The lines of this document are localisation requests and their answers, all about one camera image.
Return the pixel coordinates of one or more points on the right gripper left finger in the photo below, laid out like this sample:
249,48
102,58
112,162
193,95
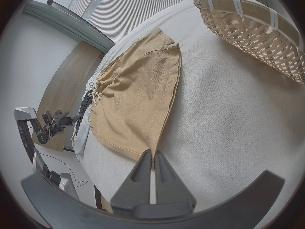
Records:
133,189

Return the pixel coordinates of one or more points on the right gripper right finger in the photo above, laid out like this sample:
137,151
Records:
174,189

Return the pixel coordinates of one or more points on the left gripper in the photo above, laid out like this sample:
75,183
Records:
64,122

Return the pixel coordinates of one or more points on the tan shorts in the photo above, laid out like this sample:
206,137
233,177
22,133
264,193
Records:
138,92

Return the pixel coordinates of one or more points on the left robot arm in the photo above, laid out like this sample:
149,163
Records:
25,113

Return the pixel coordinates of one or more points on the black garment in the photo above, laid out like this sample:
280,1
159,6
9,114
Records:
84,108

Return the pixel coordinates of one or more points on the pale blue garment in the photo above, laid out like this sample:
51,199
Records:
81,137

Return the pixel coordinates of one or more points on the white garment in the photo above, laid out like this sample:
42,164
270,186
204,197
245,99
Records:
90,83

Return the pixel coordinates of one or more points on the bed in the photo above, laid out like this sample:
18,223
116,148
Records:
226,118

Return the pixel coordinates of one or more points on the round woven basket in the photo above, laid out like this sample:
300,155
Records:
257,32

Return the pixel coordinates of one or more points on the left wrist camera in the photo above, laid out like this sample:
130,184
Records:
47,117

